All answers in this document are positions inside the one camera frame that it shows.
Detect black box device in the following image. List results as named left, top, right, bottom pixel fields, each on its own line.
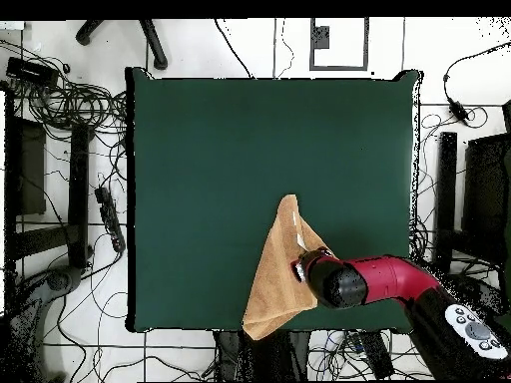
left=5, top=56, right=60, bottom=88

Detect grey floor frame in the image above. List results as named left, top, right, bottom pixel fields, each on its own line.
left=309, top=17, right=369, bottom=72

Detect dark green table cloth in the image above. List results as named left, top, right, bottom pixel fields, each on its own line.
left=124, top=66, right=424, bottom=334

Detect black round device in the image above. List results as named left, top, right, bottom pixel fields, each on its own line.
left=45, top=265, right=84, bottom=294

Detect tangled black cables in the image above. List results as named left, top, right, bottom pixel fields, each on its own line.
left=0, top=39, right=129, bottom=161

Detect orange terry towel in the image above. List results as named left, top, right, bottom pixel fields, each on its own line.
left=242, top=193, right=334, bottom=341

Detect black metal frame stand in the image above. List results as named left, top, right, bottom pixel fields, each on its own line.
left=2, top=81, right=95, bottom=280
left=434, top=99, right=511, bottom=272

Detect black power strip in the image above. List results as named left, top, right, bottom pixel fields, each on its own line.
left=350, top=330, right=396, bottom=380
left=94, top=186, right=127, bottom=254

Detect dark grey floor plate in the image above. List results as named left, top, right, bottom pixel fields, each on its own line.
left=311, top=25, right=331, bottom=50

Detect black power adapter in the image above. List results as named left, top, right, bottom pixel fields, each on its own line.
left=447, top=97, right=471, bottom=126

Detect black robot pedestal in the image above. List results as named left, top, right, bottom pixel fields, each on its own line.
left=215, top=329, right=310, bottom=382

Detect black tripod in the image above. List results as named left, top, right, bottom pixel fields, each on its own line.
left=75, top=18, right=169, bottom=71

